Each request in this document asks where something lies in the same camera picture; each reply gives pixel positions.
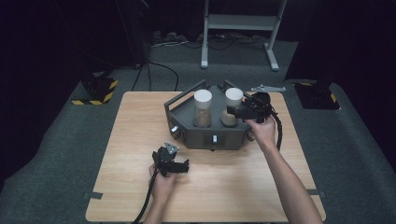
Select black floor cable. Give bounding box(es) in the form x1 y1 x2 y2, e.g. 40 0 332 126
131 63 145 91
148 61 180 91

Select white-lidded jar beige contents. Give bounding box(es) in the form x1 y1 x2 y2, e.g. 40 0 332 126
192 89 214 128

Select grey tape strip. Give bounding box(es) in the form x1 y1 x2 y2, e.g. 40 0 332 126
308 188 327 199
82 190 104 201

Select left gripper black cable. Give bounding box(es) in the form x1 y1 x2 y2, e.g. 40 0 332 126
133 167 161 224

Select white-lidded jar pale contents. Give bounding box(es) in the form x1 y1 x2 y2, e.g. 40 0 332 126
219 87 245 128

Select person's left hand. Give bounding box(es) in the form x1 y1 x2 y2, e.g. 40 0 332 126
148 162 178 203

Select black yellow striped base plate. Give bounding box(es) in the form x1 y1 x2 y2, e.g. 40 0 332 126
71 76 120 106
293 81 341 111

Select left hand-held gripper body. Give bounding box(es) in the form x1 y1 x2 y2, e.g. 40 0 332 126
151 141 181 178

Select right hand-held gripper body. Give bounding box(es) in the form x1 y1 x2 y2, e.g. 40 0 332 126
244 84 287 124

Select white metal stand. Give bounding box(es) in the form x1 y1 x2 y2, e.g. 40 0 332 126
200 0 289 72

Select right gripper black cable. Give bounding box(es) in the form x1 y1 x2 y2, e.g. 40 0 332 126
268 106 284 152

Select person's right hand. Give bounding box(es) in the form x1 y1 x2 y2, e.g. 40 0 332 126
245 115 278 154

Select dark curtain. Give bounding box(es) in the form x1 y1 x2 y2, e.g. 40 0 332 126
0 0 148 190
281 0 396 173

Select tangle of floor cables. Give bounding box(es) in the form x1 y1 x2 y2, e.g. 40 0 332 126
150 30 269 51

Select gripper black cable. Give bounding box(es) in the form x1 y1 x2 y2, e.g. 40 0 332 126
268 106 284 152
133 167 161 224

